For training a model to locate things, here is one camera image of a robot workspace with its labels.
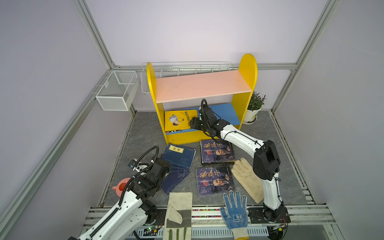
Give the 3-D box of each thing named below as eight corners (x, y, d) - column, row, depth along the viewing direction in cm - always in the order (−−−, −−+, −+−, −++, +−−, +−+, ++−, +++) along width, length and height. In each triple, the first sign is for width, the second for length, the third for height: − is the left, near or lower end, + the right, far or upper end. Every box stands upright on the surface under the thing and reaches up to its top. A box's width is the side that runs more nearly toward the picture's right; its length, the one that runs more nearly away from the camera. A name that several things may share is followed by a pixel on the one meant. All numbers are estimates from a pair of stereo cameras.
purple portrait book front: (198, 196, 81) (198, 195, 79) (196, 170, 91) (195, 168, 89) (236, 192, 83) (237, 190, 81) (229, 166, 92) (230, 165, 90)
